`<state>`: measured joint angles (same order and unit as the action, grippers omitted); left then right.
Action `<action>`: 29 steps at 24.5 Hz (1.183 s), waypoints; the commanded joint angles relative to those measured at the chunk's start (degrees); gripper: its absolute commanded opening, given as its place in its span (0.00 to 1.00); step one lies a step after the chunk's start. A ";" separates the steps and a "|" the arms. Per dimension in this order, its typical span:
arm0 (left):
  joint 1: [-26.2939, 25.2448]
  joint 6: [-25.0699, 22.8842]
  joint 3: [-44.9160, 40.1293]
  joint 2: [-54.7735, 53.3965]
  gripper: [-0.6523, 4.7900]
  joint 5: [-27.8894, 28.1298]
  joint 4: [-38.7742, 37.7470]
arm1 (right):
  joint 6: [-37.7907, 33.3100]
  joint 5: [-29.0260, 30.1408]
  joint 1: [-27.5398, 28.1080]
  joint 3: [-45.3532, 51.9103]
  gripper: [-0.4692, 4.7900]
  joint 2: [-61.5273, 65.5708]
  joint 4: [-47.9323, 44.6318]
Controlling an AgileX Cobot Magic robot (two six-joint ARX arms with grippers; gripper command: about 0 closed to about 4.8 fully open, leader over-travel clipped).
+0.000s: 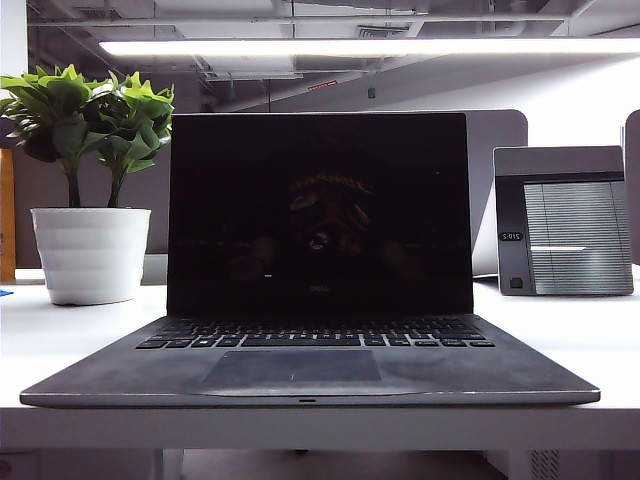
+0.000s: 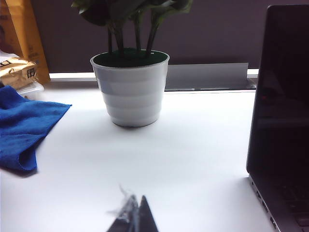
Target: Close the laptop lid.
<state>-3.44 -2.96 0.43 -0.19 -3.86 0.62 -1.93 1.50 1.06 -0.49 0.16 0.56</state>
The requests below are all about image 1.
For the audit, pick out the silver Dell laptop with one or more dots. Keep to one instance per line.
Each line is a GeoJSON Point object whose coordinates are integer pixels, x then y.
{"type": "Point", "coordinates": [320, 225]}

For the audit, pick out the red ceiling sign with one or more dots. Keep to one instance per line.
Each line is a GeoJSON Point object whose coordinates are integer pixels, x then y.
{"type": "Point", "coordinates": [321, 85]}

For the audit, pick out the long white ceiling light strip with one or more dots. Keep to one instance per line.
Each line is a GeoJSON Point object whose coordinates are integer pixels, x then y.
{"type": "Point", "coordinates": [350, 47]}

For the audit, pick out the grey desktop device with slats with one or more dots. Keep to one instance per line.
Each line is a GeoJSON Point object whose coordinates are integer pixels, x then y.
{"type": "Point", "coordinates": [575, 235]}

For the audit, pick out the green leafy artificial plant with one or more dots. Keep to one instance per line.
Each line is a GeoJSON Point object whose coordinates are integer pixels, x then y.
{"type": "Point", "coordinates": [75, 110]}

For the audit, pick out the brown wooden panel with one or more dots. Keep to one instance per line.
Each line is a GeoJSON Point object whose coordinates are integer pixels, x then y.
{"type": "Point", "coordinates": [7, 215]}

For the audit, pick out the small blue flat item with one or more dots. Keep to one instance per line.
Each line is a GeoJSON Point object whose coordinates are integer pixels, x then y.
{"type": "Point", "coordinates": [5, 291]}

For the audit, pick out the grey metal divider bracket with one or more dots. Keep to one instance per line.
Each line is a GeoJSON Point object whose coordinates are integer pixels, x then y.
{"type": "Point", "coordinates": [155, 270]}

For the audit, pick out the grey divider panel with post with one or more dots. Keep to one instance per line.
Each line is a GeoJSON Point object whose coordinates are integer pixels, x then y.
{"type": "Point", "coordinates": [634, 190]}

